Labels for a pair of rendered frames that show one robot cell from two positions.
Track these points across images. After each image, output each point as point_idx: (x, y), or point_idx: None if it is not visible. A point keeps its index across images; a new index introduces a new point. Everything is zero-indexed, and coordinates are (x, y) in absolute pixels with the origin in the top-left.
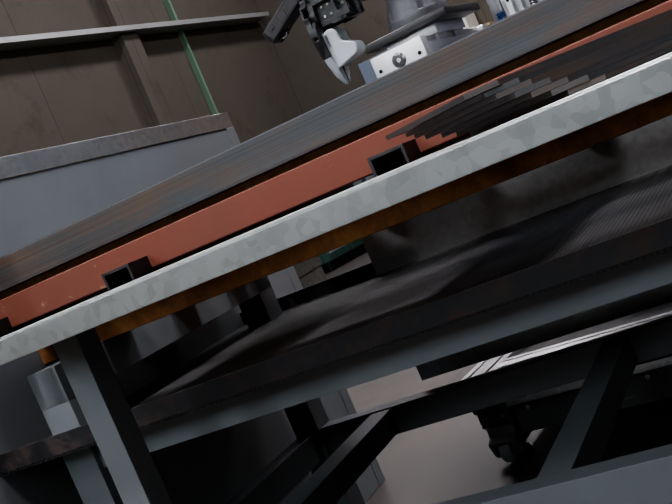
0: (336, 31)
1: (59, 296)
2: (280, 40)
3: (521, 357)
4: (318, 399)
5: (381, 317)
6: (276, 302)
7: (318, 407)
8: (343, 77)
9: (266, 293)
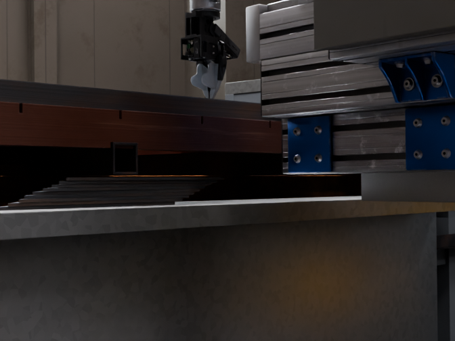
0: (197, 67)
1: None
2: (227, 59)
3: None
4: (447, 323)
5: None
6: (445, 231)
7: (442, 328)
8: (205, 97)
9: (437, 220)
